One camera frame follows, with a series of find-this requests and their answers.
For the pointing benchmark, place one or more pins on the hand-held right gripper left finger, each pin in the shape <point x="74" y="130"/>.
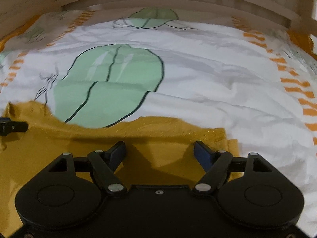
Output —
<point x="118" y="154"/>

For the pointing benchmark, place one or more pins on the orange yellow bed sheet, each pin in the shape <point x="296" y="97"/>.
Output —
<point x="301" y="42"/>

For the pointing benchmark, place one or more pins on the white leaf-print bed cover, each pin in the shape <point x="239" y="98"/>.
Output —
<point x="198" y="79"/>

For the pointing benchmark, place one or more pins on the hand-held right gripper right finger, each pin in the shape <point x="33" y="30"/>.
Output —
<point x="201" y="154"/>

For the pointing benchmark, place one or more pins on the wooden bed frame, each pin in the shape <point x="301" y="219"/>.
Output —
<point x="173" y="0"/>

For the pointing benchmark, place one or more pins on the mustard yellow knit sweater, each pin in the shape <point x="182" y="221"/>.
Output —
<point x="153" y="143"/>

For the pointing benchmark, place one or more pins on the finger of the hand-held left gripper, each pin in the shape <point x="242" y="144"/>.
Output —
<point x="13" y="127"/>

